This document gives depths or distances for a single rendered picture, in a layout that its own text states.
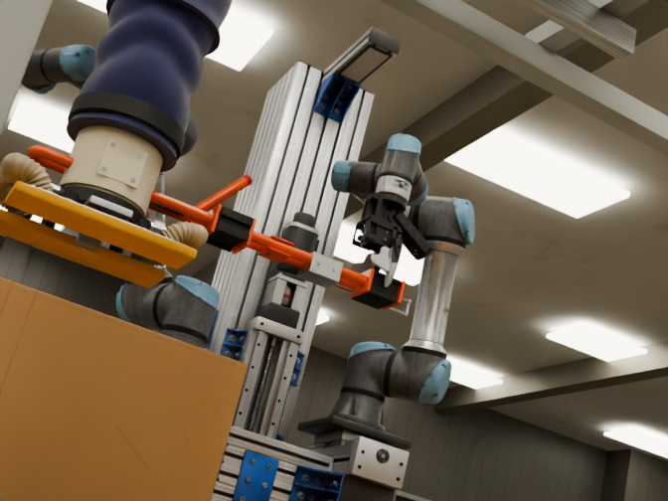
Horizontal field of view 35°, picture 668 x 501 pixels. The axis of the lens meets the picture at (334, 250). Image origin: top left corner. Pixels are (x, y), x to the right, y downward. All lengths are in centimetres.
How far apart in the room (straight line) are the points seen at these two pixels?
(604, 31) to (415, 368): 233
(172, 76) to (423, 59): 473
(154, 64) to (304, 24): 466
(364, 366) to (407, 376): 11
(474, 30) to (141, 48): 285
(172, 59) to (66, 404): 71
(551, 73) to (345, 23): 195
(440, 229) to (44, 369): 128
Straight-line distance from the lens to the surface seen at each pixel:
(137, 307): 269
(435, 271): 276
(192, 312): 259
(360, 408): 271
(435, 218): 278
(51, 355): 182
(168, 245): 195
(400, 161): 234
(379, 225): 227
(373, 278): 223
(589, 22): 464
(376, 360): 274
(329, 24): 666
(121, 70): 209
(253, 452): 258
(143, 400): 185
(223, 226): 210
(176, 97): 210
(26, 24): 94
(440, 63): 676
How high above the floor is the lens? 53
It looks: 20 degrees up
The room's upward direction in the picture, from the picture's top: 14 degrees clockwise
